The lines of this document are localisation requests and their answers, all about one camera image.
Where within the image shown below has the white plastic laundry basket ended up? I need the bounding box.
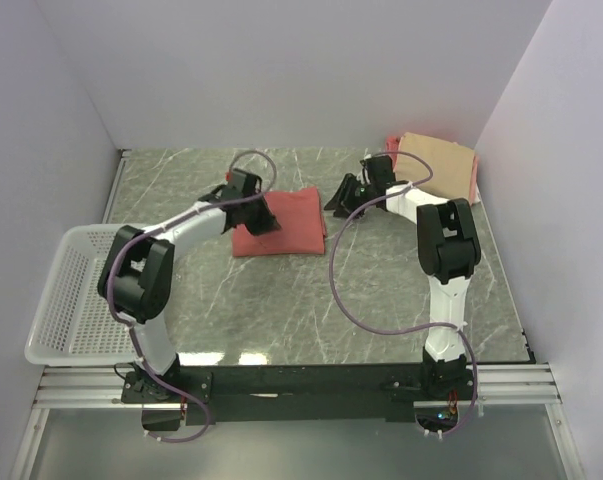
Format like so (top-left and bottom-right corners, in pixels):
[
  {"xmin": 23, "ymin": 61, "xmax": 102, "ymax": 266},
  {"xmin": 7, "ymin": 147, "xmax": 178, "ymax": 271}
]
[{"xmin": 24, "ymin": 224, "xmax": 134, "ymax": 367}]

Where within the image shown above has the folded pink t shirt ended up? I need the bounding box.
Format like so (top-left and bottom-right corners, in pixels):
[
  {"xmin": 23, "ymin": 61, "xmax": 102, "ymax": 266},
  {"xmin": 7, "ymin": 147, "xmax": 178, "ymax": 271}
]
[{"xmin": 385, "ymin": 132, "xmax": 480, "ymax": 205}]

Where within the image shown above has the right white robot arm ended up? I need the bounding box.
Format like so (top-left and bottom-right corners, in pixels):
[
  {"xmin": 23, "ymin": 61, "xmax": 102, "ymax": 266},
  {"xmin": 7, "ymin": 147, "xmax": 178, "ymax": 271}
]
[{"xmin": 324, "ymin": 151, "xmax": 481, "ymax": 399}]

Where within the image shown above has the red t shirt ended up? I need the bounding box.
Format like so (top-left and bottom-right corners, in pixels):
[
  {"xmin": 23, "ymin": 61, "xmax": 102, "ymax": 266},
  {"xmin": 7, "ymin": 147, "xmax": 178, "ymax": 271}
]
[{"xmin": 232, "ymin": 187, "xmax": 327, "ymax": 258}]

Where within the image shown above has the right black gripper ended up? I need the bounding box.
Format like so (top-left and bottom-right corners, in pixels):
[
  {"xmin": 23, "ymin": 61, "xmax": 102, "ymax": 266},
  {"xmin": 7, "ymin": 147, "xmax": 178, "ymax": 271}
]
[{"xmin": 324, "ymin": 173, "xmax": 376, "ymax": 221}]

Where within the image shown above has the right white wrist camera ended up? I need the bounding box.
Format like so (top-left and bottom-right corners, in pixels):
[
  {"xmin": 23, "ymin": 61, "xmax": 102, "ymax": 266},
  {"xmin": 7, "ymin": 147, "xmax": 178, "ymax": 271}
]
[{"xmin": 358, "ymin": 158, "xmax": 370, "ymax": 185}]

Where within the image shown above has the folded beige t shirt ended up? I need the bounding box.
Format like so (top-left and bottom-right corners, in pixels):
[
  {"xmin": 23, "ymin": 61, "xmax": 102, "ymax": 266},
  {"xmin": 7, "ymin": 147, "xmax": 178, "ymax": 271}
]
[{"xmin": 394, "ymin": 133, "xmax": 479, "ymax": 204}]

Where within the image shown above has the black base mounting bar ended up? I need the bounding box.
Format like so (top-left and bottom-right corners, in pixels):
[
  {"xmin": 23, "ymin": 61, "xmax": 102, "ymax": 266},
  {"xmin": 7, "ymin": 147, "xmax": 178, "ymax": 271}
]
[{"xmin": 121, "ymin": 363, "xmax": 476, "ymax": 431}]

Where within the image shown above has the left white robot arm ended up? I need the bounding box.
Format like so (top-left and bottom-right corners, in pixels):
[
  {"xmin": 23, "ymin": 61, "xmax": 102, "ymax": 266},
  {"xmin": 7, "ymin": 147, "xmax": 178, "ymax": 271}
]
[{"xmin": 97, "ymin": 168, "xmax": 280, "ymax": 402}]

